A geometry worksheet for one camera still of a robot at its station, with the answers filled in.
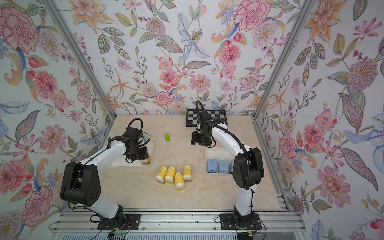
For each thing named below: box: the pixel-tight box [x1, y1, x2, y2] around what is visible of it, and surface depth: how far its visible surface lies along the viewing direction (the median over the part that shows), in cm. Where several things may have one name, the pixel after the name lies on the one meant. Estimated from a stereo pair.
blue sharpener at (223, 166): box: [218, 158, 229, 174], surface depth 88 cm
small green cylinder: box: [164, 133, 170, 142], surface depth 106 cm
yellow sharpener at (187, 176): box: [183, 164, 192, 182], surface depth 85 cm
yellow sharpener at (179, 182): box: [174, 171, 186, 191], surface depth 83 cm
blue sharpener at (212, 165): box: [207, 157, 217, 174], surface depth 88 cm
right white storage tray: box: [205, 147, 235, 175], surface depth 89 cm
